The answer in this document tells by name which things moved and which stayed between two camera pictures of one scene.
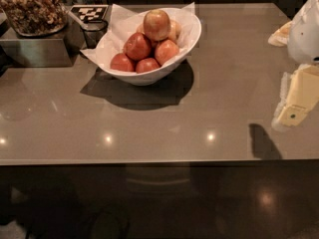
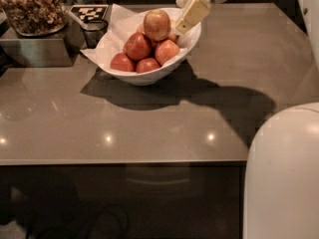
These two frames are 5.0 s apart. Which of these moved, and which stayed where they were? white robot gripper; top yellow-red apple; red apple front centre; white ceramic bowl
Moved: white robot gripper
Stayed: red apple front centre; top yellow-red apple; white ceramic bowl
